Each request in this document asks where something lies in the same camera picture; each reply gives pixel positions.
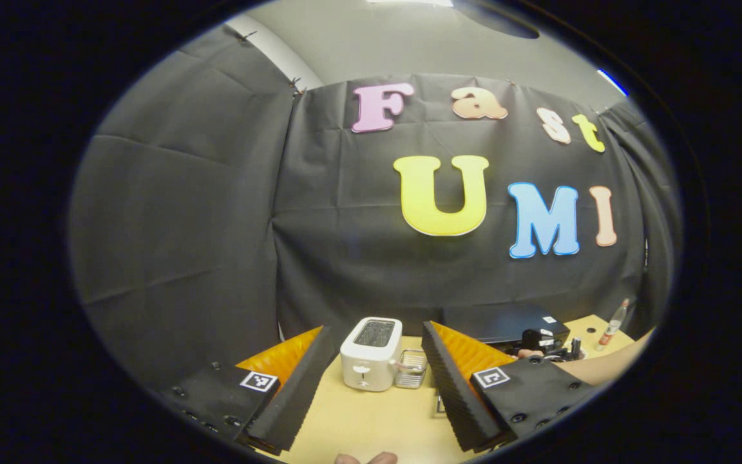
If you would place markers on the white toaster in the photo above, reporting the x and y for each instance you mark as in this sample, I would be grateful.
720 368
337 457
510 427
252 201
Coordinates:
371 357

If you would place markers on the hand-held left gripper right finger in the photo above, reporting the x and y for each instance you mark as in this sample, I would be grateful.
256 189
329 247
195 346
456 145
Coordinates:
451 393

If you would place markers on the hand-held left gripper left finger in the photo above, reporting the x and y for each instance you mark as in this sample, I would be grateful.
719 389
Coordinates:
300 393

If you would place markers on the black backdrop cloth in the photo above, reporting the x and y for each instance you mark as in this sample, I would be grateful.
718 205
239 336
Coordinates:
216 225

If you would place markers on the clear bottle with red label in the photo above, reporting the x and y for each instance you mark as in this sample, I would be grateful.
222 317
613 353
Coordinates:
610 325

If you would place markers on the black electric oven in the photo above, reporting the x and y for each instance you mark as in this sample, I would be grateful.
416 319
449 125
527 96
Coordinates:
500 319

